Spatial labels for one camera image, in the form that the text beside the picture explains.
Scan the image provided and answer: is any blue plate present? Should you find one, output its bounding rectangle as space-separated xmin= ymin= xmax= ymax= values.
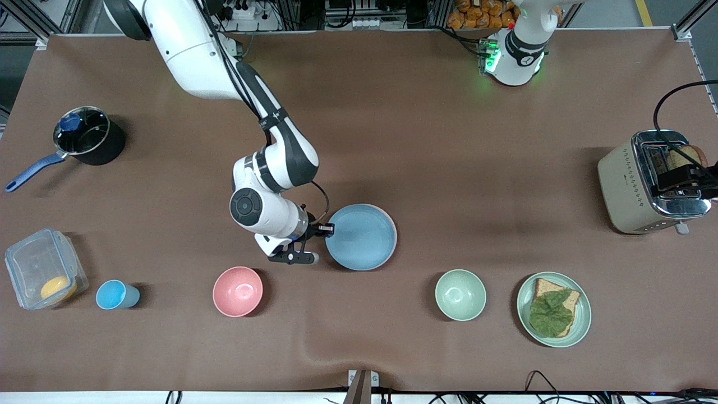
xmin=325 ymin=204 xmax=397 ymax=271

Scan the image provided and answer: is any brown toast slice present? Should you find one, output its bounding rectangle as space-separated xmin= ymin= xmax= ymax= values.
xmin=668 ymin=145 xmax=709 ymax=172

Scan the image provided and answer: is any beige chrome toaster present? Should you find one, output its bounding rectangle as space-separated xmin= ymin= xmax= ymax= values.
xmin=597 ymin=130 xmax=712 ymax=235

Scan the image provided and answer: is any pink bowl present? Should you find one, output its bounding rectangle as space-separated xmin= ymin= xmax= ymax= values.
xmin=213 ymin=266 xmax=264 ymax=318

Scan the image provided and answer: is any brown table mat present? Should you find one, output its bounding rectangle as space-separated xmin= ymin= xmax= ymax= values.
xmin=0 ymin=29 xmax=718 ymax=393

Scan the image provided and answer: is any green bowl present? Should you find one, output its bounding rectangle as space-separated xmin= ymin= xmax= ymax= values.
xmin=435 ymin=269 xmax=487 ymax=322

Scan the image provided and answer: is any blue cup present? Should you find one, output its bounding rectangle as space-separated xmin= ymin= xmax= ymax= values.
xmin=95 ymin=279 xmax=141 ymax=310

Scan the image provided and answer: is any green plate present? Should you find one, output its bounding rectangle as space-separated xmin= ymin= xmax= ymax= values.
xmin=517 ymin=272 xmax=592 ymax=348

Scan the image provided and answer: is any bread slice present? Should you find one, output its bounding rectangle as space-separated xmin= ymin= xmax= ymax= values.
xmin=531 ymin=278 xmax=581 ymax=337

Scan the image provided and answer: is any green lettuce leaf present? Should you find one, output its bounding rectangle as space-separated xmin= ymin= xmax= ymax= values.
xmin=529 ymin=289 xmax=574 ymax=338

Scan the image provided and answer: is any glass lid blue knob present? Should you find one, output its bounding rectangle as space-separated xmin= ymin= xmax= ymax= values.
xmin=54 ymin=107 xmax=110 ymax=157

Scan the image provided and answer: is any orange food piece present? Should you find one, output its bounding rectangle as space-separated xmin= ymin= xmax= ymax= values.
xmin=40 ymin=276 xmax=77 ymax=301

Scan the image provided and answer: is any white power strip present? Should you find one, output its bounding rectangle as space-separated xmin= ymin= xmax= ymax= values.
xmin=216 ymin=0 xmax=265 ymax=21

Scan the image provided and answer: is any clear plastic container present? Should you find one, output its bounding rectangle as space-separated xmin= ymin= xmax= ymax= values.
xmin=4 ymin=228 xmax=89 ymax=310

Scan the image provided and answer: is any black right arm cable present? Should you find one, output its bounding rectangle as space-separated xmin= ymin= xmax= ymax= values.
xmin=194 ymin=0 xmax=332 ymax=226

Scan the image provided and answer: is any aluminium frame post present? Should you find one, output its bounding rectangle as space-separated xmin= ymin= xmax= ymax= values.
xmin=6 ymin=0 xmax=76 ymax=51
xmin=672 ymin=0 xmax=718 ymax=41

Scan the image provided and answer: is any black pot blue handle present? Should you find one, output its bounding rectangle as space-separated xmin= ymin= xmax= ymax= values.
xmin=6 ymin=107 xmax=125 ymax=193

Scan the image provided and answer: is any black floor cable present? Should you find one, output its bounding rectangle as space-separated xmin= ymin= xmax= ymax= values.
xmin=524 ymin=370 xmax=563 ymax=404

